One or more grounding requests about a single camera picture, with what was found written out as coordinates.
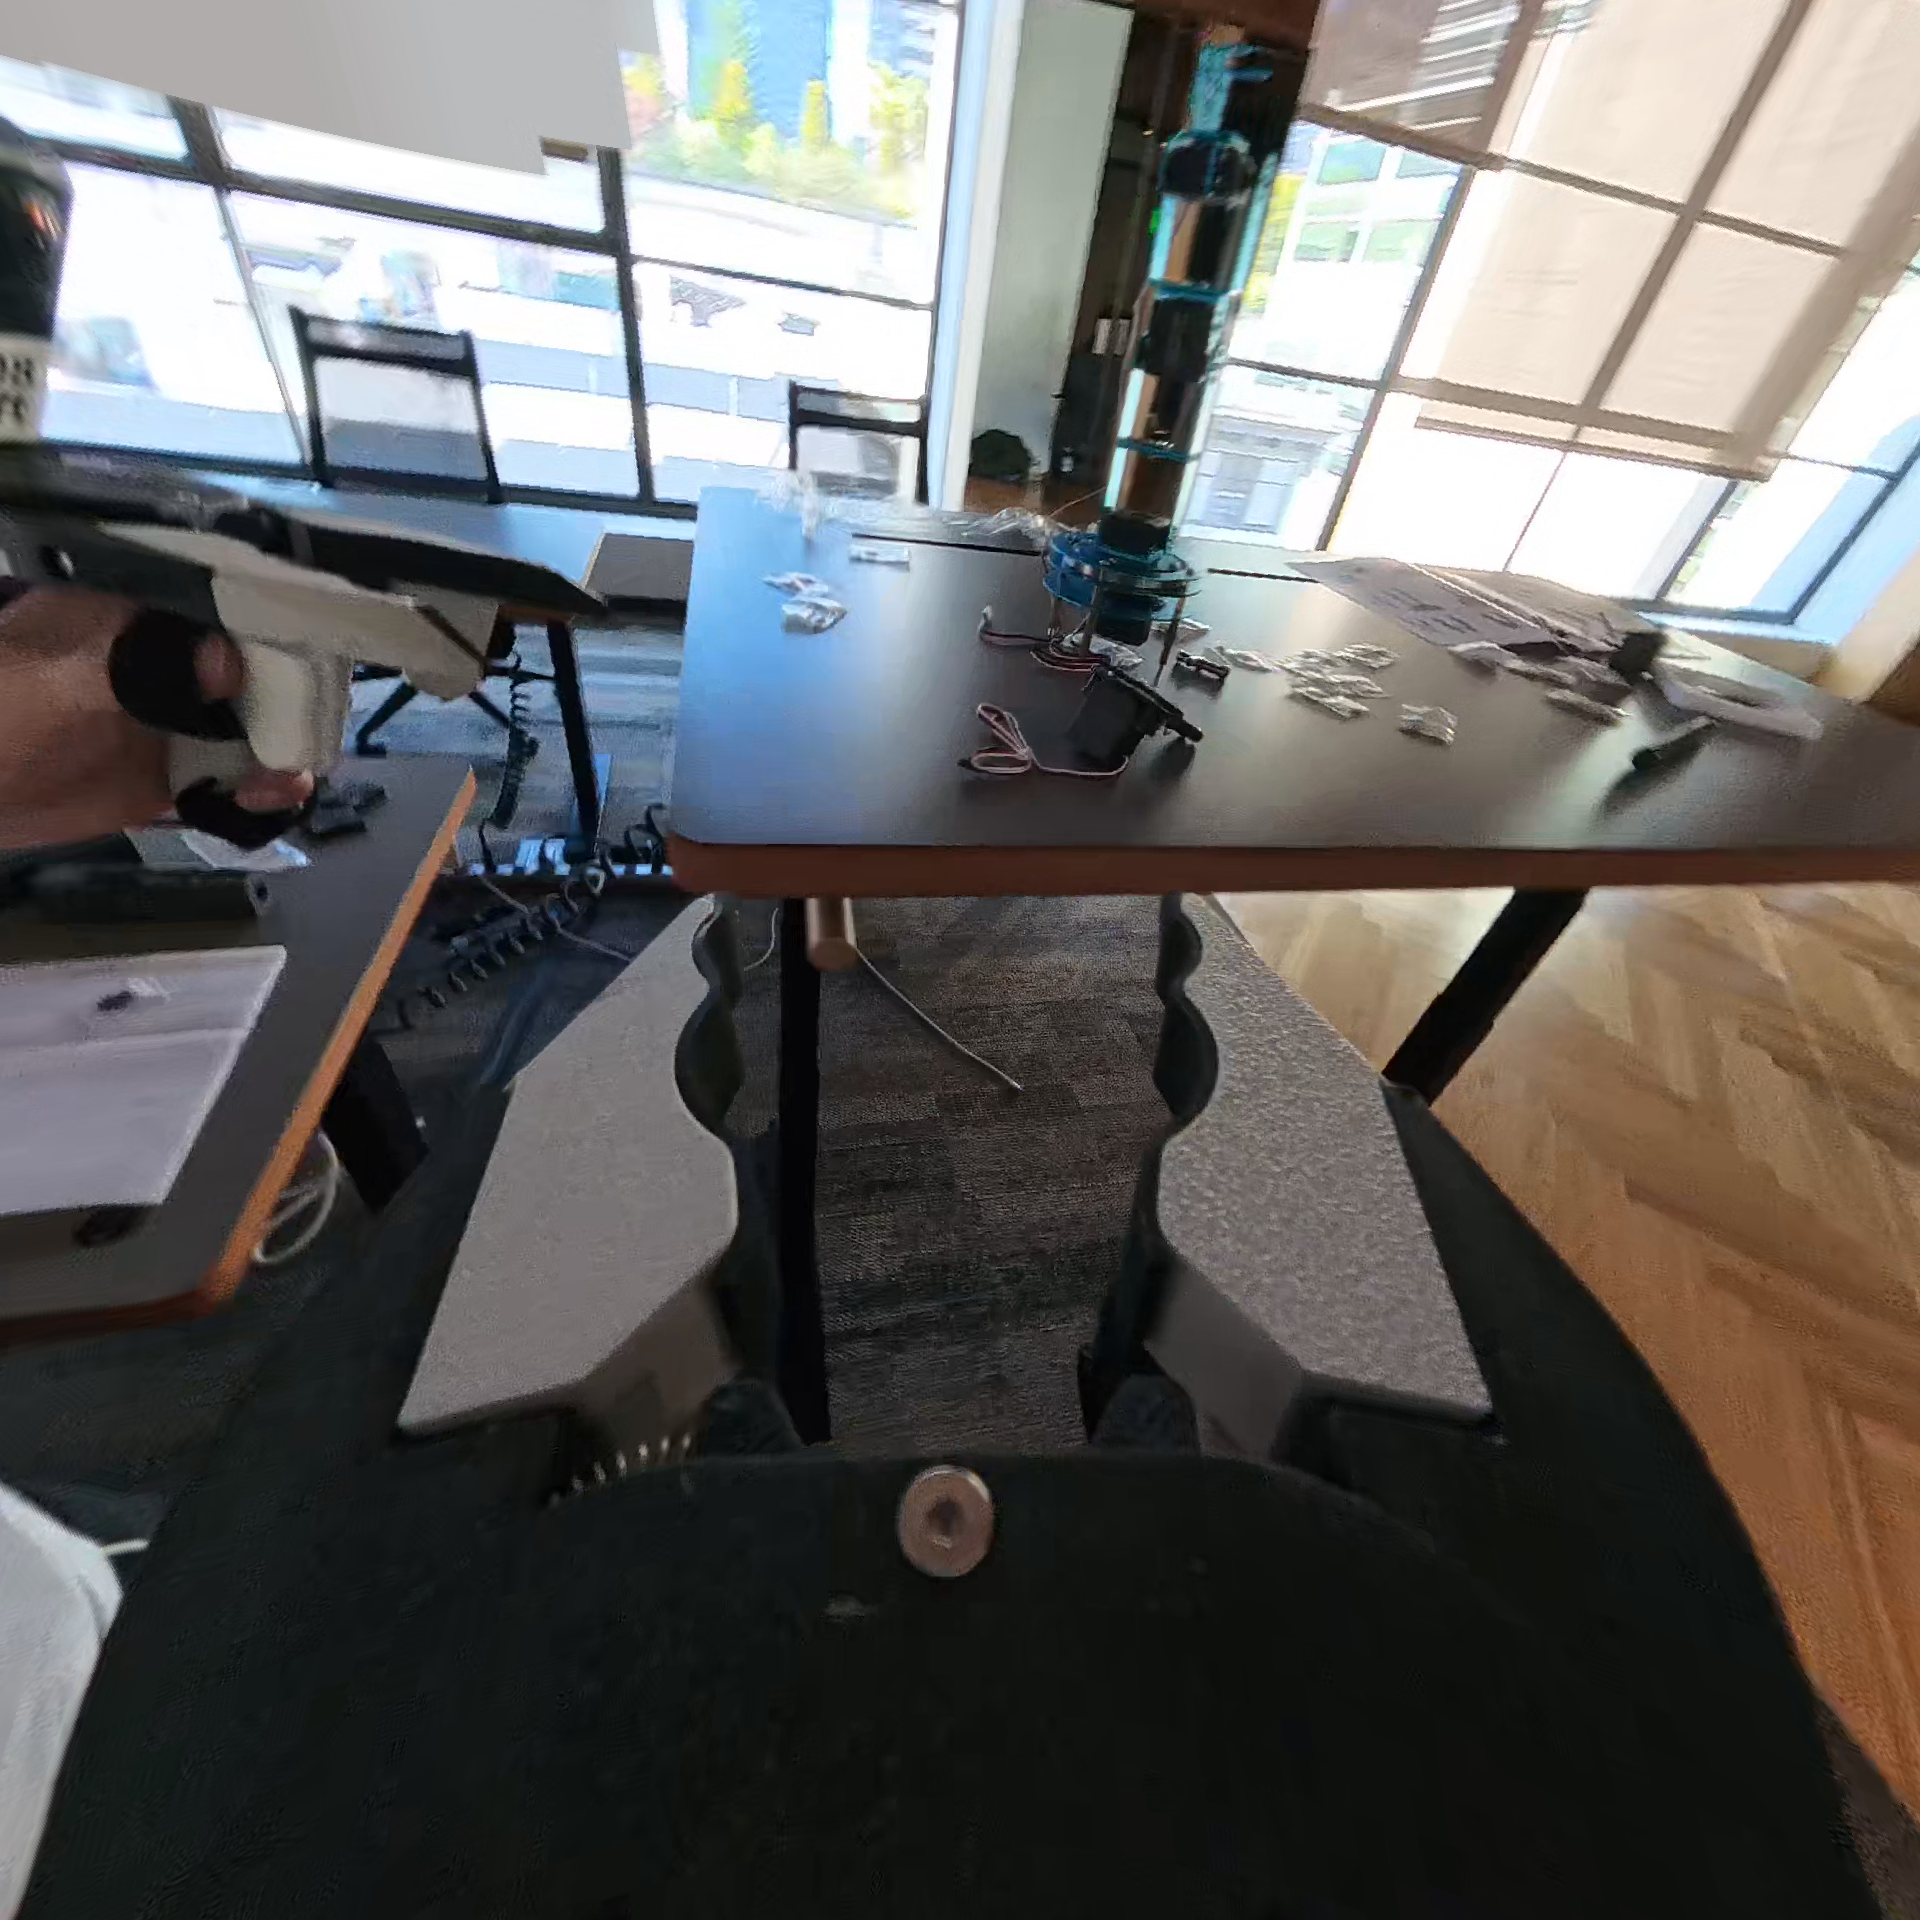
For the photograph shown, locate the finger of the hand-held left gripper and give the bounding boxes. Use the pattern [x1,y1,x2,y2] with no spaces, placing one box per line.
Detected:
[103,521,441,620]
[215,578,508,707]

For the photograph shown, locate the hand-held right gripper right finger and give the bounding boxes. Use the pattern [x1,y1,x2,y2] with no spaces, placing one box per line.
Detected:
[1076,891,1498,1453]

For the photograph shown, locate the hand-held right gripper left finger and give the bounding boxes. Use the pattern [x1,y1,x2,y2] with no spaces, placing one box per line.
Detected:
[393,897,788,1453]

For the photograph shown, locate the blue round metal base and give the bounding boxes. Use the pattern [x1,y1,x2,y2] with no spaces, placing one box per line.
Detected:
[978,508,1209,676]

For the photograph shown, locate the person's left hand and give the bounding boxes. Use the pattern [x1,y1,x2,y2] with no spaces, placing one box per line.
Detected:
[0,586,317,858]

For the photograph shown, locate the black mesh office chair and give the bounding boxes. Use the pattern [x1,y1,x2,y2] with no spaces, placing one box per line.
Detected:
[289,306,508,508]
[786,381,933,508]

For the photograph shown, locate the black power strip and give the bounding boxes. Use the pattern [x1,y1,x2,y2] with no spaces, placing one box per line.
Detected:
[465,836,671,890]

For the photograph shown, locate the large glass window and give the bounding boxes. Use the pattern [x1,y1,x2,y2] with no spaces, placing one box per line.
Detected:
[1201,0,1920,626]
[0,59,962,508]

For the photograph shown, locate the scattered small clear parts bags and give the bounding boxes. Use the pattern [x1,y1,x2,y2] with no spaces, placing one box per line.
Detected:
[756,533,1633,747]

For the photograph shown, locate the white blue instruction booklet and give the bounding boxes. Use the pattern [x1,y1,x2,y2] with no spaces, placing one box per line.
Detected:
[1289,555,1670,656]

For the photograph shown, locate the person's white t-shirt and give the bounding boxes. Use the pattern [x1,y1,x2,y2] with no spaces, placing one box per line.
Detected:
[0,1481,126,1809]

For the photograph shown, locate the white double-door cabinet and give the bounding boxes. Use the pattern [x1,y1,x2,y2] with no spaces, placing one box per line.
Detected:
[929,0,1137,505]

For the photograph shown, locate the beige roller blind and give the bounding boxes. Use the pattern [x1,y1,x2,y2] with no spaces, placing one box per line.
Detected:
[1302,0,1920,484]

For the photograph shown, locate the black coiled cable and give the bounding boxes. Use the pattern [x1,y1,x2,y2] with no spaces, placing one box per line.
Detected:
[397,622,671,1024]

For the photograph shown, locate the white cable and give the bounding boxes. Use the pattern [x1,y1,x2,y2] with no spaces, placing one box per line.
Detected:
[252,1131,345,1274]

